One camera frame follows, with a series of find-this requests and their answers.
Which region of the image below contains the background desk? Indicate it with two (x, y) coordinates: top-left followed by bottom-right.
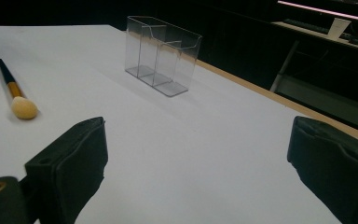
(269, 21), (358, 94)

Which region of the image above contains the monitor with lit edge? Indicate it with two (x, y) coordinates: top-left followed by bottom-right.
(276, 0), (358, 24)

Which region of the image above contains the makeup brush with beige head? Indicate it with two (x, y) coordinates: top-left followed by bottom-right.
(0, 58), (39, 120)

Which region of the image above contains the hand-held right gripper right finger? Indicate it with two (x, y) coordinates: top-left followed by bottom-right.
(286, 116), (358, 224)

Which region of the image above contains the black keyboard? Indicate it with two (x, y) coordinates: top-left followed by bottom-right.
(282, 18), (352, 41)

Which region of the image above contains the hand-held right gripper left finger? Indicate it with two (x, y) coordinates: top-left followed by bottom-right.
(24, 116), (109, 224)

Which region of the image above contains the clear acrylic organizer box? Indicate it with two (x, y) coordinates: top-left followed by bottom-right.
(124, 15), (203, 98)

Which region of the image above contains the grey metal desk leg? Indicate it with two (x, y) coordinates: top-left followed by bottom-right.
(269, 40), (300, 93)

